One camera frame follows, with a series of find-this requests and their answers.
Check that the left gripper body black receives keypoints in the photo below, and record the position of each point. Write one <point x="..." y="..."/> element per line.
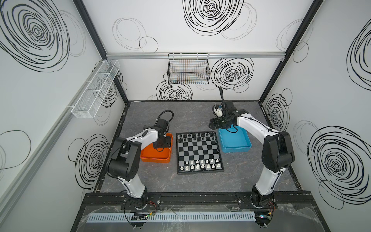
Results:
<point x="161" y="142"/>

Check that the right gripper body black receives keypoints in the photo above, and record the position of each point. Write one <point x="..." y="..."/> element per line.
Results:
<point x="214" y="124"/>

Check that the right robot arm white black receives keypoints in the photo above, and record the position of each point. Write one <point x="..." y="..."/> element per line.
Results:
<point x="277" y="152"/>

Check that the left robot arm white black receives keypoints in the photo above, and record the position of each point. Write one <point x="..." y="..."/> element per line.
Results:
<point x="124" y="159"/>

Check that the black white chess board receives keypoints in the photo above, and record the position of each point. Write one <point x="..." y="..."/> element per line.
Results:
<point x="198" y="152"/>

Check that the orange plastic tray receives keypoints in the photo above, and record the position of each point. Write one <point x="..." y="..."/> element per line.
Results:
<point x="157" y="155"/>

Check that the blue plastic tray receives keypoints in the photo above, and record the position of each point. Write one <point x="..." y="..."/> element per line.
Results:
<point x="234" y="140"/>

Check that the black wire basket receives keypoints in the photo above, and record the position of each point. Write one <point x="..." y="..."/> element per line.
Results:
<point x="189" y="68"/>

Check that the white wire shelf basket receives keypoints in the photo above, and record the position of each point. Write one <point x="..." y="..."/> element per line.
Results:
<point x="91" y="99"/>

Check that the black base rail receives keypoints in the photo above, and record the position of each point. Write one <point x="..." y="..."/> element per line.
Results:
<point x="243" y="200"/>

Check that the white slotted cable duct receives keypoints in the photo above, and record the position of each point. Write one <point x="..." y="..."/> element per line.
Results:
<point x="171" y="217"/>

